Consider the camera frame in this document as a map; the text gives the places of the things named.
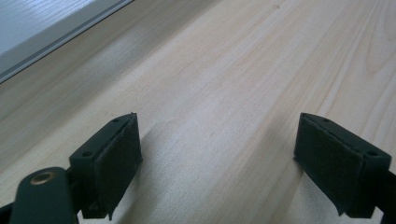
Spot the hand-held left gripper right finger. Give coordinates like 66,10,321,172
293,112,392,219

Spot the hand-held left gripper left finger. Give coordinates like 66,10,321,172
68,112,144,221

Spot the grey metal rail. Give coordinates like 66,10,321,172
0,0,134,84

